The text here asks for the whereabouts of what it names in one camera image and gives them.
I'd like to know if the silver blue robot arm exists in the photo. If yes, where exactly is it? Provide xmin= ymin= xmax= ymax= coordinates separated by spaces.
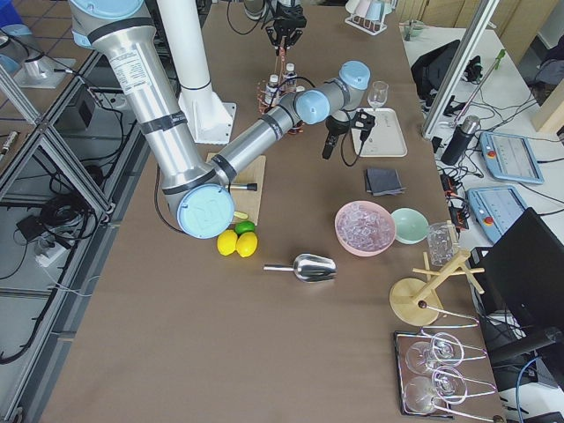
xmin=70 ymin=1 xmax=370 ymax=239

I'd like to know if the tea bottle middle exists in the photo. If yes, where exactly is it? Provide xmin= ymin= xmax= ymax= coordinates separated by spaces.
xmin=263 ymin=74 xmax=279 ymax=108

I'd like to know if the cream serving tray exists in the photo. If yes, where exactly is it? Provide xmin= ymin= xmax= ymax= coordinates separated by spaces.
xmin=352 ymin=108 xmax=407 ymax=158

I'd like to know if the copper wire bottle basket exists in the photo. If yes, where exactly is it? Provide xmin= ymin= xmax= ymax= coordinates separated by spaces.
xmin=256 ymin=48 xmax=305 ymax=114

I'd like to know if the blue teach pendant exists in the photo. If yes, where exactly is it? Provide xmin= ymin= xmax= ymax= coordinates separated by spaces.
xmin=466 ymin=185 xmax=527 ymax=243
xmin=479 ymin=131 xmax=545 ymax=184

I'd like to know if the green lime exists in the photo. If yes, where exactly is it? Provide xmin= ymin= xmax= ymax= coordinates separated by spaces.
xmin=234 ymin=220 xmax=256 ymax=235

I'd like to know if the wooden cutting board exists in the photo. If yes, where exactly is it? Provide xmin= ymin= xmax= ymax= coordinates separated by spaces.
xmin=230 ymin=155 xmax=266 ymax=225

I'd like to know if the aluminium frame post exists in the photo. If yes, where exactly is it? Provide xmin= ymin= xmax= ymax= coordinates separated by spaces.
xmin=421 ymin=0 xmax=499 ymax=140

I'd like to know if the tea bottle back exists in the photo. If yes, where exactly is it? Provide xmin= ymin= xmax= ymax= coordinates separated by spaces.
xmin=283 ymin=63 xmax=297 ymax=93

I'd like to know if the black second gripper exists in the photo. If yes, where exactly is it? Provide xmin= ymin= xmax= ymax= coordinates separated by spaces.
xmin=273 ymin=2 xmax=307 ymax=37

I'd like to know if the white cup rack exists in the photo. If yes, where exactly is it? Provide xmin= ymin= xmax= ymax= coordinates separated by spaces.
xmin=345 ymin=0 xmax=397 ymax=35

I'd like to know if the clear wine glass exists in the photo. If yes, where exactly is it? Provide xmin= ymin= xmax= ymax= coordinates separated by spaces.
xmin=367 ymin=81 xmax=389 ymax=110

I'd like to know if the black tray with glasses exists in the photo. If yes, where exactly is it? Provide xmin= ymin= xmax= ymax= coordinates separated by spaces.
xmin=393 ymin=331 xmax=503 ymax=422

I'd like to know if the tea bottle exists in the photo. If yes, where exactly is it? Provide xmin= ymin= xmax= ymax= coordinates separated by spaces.
xmin=263 ymin=74 xmax=279 ymax=108
xmin=283 ymin=63 xmax=297 ymax=93

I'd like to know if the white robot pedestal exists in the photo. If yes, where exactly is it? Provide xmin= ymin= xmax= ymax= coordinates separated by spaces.
xmin=158 ymin=0 xmax=236 ymax=145

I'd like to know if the steel muddler black tip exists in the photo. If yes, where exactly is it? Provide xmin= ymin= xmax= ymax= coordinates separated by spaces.
xmin=226 ymin=182 xmax=258 ymax=191

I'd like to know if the pink bowl with ice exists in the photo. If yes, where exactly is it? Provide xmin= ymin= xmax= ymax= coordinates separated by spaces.
xmin=334 ymin=201 xmax=396 ymax=257

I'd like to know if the upturned wine glass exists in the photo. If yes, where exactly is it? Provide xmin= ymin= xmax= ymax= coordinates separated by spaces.
xmin=405 ymin=332 xmax=464 ymax=375
xmin=403 ymin=366 xmax=468 ymax=415

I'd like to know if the grey folded cloth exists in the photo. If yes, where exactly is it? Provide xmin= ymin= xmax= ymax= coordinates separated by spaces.
xmin=365 ymin=167 xmax=404 ymax=197

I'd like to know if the black thermos bottle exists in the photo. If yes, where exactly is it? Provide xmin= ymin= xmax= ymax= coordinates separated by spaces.
xmin=441 ymin=115 xmax=480 ymax=166

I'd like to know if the black monitor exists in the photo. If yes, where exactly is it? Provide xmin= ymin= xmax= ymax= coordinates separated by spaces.
xmin=469 ymin=206 xmax=564 ymax=367

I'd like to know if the green bowl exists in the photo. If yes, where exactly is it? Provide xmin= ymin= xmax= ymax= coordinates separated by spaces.
xmin=391 ymin=208 xmax=429 ymax=245

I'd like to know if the wooden cup tree stand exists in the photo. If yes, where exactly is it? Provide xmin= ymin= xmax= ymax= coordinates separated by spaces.
xmin=389 ymin=245 xmax=485 ymax=327

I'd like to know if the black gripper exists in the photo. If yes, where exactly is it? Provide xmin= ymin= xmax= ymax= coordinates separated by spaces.
xmin=322 ymin=131 xmax=341 ymax=160

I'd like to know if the black bag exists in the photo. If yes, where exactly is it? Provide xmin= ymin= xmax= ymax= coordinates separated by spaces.
xmin=411 ymin=40 xmax=483 ymax=107

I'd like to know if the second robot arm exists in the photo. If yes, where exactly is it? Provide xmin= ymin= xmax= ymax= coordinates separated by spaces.
xmin=226 ymin=0 xmax=307 ymax=39

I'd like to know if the glass tumbler on stand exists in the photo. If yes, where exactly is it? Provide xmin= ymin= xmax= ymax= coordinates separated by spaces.
xmin=427 ymin=220 xmax=458 ymax=266

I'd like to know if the yellow lemon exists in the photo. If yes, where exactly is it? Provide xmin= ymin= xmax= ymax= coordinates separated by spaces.
xmin=216 ymin=229 xmax=238 ymax=256
xmin=235 ymin=232 xmax=258 ymax=257

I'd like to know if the metal ice scoop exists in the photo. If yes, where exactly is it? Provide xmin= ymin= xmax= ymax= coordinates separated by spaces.
xmin=263 ymin=253 xmax=337 ymax=283

